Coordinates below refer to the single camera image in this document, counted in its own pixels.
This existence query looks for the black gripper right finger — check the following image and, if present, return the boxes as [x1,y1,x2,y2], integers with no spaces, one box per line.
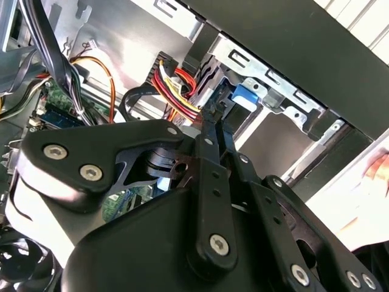
[217,105,384,292]

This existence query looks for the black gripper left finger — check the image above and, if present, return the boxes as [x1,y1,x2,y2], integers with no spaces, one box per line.
[19,105,239,274]

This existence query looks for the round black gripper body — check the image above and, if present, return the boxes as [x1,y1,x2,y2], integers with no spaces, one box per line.
[62,187,292,292]

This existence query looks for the hard disk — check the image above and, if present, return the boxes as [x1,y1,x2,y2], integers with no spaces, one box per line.
[194,57,261,122]

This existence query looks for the red yellow disk power wire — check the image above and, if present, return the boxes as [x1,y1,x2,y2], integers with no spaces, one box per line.
[148,51,209,126]

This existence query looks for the person's hand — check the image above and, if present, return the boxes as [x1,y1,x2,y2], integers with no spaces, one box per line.
[363,150,389,185]

